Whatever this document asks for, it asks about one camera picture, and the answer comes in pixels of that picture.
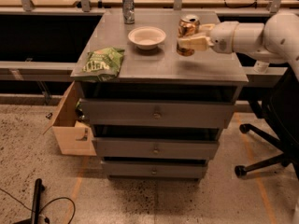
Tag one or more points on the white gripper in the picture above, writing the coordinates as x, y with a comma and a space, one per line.
222, 37

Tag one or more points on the orange soda can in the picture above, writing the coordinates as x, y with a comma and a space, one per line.
188, 25

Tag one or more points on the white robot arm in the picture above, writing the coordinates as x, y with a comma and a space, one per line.
276, 41

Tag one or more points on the white paper bowl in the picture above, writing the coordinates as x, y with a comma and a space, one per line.
147, 37

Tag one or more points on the silver soda can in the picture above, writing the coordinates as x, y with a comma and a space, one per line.
128, 11

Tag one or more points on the clear plastic bottle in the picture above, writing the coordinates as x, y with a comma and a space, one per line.
260, 67

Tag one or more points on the top grey drawer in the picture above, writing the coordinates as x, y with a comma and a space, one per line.
157, 113

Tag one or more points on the grey drawer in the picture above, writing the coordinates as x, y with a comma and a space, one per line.
151, 148
119, 168
157, 113

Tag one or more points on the grey drawer cabinet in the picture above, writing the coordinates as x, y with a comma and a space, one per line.
160, 75

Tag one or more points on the black office chair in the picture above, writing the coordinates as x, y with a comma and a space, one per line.
280, 110

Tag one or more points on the green chip bag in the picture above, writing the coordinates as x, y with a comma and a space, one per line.
101, 65

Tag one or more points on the middle grey drawer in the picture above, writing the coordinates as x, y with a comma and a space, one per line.
151, 148

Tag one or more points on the bottom grey drawer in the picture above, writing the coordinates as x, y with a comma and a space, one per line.
119, 168

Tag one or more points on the open wooden side drawer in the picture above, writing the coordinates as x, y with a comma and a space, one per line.
73, 137

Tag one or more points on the black stand leg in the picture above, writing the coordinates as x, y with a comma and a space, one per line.
35, 210

